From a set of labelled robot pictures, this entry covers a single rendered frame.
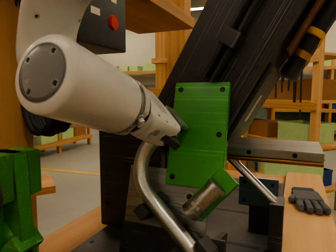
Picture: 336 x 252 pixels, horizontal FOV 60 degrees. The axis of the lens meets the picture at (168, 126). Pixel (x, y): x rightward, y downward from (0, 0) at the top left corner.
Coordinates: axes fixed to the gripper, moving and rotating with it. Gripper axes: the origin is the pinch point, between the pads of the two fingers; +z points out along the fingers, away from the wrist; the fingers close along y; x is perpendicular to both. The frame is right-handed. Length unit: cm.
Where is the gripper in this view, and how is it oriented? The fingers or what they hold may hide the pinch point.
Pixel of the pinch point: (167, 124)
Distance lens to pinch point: 57.0
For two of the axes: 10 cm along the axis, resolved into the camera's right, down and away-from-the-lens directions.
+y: -5.7, -7.3, 3.8
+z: 3.9, 1.6, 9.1
